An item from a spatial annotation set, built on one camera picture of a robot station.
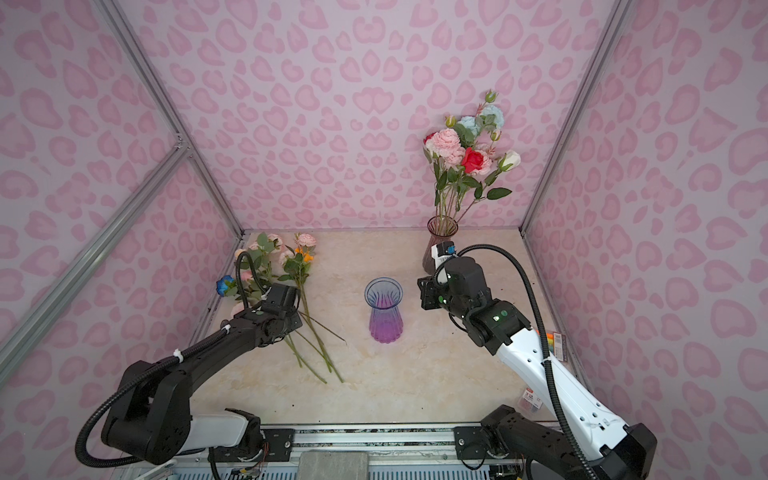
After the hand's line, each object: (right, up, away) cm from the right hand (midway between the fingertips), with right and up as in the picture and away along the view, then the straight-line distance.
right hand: (420, 279), depth 72 cm
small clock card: (+29, -31, +7) cm, 43 cm away
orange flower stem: (-39, +5, +36) cm, 53 cm away
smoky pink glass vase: (+8, +14, +24) cm, 29 cm away
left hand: (-37, -12, +18) cm, 43 cm away
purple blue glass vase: (-9, -5, +10) cm, 15 cm away
